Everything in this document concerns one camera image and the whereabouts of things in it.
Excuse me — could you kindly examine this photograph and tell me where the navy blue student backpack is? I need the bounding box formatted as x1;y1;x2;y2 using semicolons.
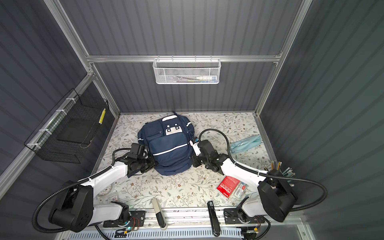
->
138;112;195;176

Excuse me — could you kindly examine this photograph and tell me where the black wire wall basket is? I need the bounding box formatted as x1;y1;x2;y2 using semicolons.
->
25;91;109;164

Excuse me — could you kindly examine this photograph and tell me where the black and white stapler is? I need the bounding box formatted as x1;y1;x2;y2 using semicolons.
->
151;198;168;230

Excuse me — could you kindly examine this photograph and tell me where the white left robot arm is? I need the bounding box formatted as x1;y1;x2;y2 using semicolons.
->
48;156;157;233

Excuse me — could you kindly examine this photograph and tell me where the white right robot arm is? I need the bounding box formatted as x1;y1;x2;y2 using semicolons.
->
190;140;298;223

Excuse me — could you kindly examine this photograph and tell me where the clear pen refill pack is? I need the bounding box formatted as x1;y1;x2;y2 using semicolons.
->
233;182;247;199

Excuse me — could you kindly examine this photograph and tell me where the white wire mesh basket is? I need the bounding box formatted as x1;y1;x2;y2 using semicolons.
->
153;58;222;85

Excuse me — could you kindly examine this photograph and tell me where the pink pencil cup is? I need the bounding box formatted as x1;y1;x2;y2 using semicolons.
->
268;161;296;178

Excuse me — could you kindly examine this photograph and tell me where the light blue cloth pouch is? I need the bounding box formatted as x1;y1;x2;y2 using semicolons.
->
230;135;262;154

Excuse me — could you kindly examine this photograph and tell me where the red card pack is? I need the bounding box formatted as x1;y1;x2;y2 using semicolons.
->
217;176;240;198

